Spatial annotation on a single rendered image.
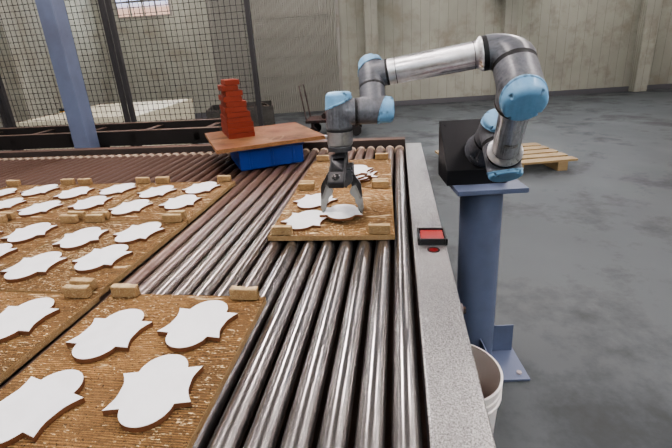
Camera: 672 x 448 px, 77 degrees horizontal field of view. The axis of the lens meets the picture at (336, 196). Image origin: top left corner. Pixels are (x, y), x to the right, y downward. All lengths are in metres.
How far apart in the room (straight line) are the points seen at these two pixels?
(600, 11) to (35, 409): 12.48
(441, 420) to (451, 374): 0.09
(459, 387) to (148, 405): 0.46
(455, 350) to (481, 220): 1.07
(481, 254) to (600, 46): 11.04
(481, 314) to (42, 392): 1.63
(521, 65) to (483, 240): 0.85
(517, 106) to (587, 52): 11.33
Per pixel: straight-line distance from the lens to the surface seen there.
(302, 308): 0.88
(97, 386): 0.81
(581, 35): 12.41
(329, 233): 1.16
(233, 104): 2.08
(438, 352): 0.78
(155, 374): 0.77
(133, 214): 1.55
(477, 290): 1.95
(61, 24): 2.95
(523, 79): 1.19
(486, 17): 11.50
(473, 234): 1.83
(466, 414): 0.69
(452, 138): 1.80
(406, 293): 0.91
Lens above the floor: 1.41
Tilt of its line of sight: 19 degrees down
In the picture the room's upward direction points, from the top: 4 degrees counter-clockwise
